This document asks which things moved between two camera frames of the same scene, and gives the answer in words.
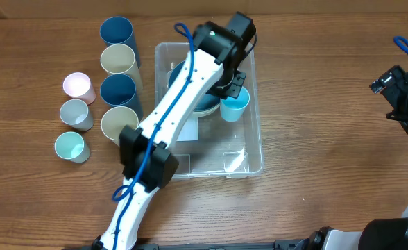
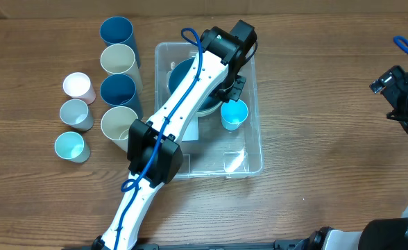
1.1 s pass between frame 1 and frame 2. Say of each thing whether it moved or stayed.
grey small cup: stayed
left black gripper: stayed
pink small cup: stayed
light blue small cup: moved
